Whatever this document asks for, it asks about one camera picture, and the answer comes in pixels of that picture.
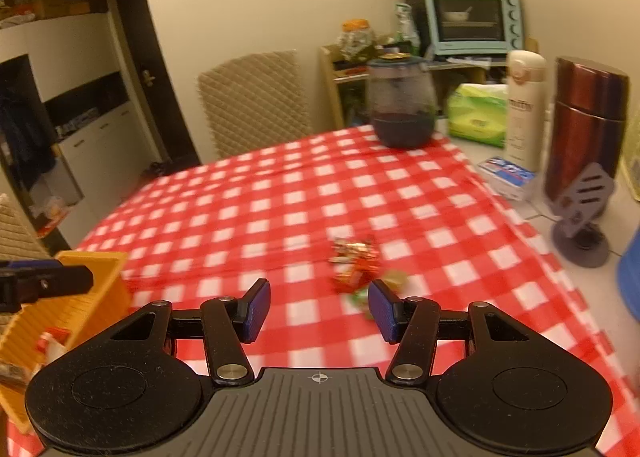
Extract dark door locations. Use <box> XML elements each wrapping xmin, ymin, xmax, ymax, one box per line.
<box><xmin>111</xmin><ymin>0</ymin><xmax>201</xmax><ymax>178</ymax></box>

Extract grey phone stand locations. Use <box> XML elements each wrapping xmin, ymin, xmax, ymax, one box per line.
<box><xmin>551</xmin><ymin>162</ymin><xmax>616</xmax><ymax>269</ymax></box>

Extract quilted chair back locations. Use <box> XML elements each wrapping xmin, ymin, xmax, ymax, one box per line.
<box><xmin>197</xmin><ymin>50</ymin><xmax>313</xmax><ymax>160</ymax></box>

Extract dark hanging clothes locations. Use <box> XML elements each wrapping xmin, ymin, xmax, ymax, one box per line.
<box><xmin>0</xmin><ymin>82</ymin><xmax>56</xmax><ymax>188</ymax></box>

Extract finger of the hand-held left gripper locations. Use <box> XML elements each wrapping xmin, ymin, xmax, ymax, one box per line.
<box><xmin>0</xmin><ymin>259</ymin><xmax>95</xmax><ymax>299</ymax></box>

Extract blue white flat packet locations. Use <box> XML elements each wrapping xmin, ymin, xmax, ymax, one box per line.
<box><xmin>476</xmin><ymin>154</ymin><xmax>538</xmax><ymax>202</ymax></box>

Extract beige quilted chair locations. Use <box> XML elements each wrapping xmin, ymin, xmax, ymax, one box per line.
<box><xmin>0</xmin><ymin>193</ymin><xmax>51</xmax><ymax>263</ymax></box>

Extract green tissue pack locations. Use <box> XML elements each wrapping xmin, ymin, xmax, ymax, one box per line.
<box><xmin>446</xmin><ymin>83</ymin><xmax>510</xmax><ymax>149</ymax></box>

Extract glass jar with dark liquid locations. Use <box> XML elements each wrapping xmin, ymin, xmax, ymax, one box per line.
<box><xmin>365</xmin><ymin>54</ymin><xmax>437</xmax><ymax>149</ymax></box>

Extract small red snack packet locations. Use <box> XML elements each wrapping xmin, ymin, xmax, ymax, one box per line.
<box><xmin>332</xmin><ymin>261</ymin><xmax>382</xmax><ymax>294</ymax></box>

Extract orange lid jar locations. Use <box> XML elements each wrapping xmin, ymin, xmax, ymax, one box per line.
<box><xmin>339</xmin><ymin>18</ymin><xmax>377</xmax><ymax>60</ymax></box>

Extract red gold foil candy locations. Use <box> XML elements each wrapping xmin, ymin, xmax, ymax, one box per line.
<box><xmin>329</xmin><ymin>236</ymin><xmax>381</xmax><ymax>265</ymax></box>

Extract white cabinet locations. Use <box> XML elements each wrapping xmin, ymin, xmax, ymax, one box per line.
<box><xmin>0</xmin><ymin>17</ymin><xmax>161</xmax><ymax>243</ymax></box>

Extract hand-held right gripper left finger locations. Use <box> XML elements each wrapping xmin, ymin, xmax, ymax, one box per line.
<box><xmin>75</xmin><ymin>278</ymin><xmax>271</xmax><ymax>385</ymax></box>

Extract blue thermos jug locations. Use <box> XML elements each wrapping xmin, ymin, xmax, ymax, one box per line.
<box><xmin>616</xmin><ymin>224</ymin><xmax>640</xmax><ymax>324</ymax></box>

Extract red white checkered tablecloth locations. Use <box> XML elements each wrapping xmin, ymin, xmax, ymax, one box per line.
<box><xmin>0</xmin><ymin>124</ymin><xmax>631</xmax><ymax>457</ymax></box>

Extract white insulated bottle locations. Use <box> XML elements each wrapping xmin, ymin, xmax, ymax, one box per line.
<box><xmin>504</xmin><ymin>50</ymin><xmax>547</xmax><ymax>173</ymax></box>

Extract wooden shelf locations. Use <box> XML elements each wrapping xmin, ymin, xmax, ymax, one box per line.
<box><xmin>320</xmin><ymin>44</ymin><xmax>488</xmax><ymax>130</ymax></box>

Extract yellow plastic basket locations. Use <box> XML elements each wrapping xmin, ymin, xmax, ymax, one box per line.
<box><xmin>0</xmin><ymin>251</ymin><xmax>133</xmax><ymax>434</ymax></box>

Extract cardboard boxes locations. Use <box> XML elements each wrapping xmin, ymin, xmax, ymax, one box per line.
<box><xmin>0</xmin><ymin>0</ymin><xmax>108</xmax><ymax>25</ymax></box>

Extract large red snack packet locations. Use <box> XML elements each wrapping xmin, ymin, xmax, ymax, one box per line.
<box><xmin>34</xmin><ymin>329</ymin><xmax>72</xmax><ymax>365</ymax></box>

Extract yellow green snack wrapper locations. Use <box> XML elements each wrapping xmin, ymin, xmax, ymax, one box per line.
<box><xmin>375</xmin><ymin>268</ymin><xmax>410</xmax><ymax>294</ymax></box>

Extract brown metal thermos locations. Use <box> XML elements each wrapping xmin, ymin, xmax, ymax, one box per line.
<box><xmin>542</xmin><ymin>56</ymin><xmax>630</xmax><ymax>213</ymax></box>

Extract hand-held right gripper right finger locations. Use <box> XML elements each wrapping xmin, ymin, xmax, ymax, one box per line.
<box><xmin>367</xmin><ymin>279</ymin><xmax>566</xmax><ymax>385</ymax></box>

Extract light blue toaster oven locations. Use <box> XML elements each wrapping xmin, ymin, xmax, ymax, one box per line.
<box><xmin>422</xmin><ymin>0</ymin><xmax>525</xmax><ymax>58</ymax></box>

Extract green white bag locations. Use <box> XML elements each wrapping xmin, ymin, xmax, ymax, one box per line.
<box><xmin>395</xmin><ymin>3</ymin><xmax>421</xmax><ymax>55</ymax></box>

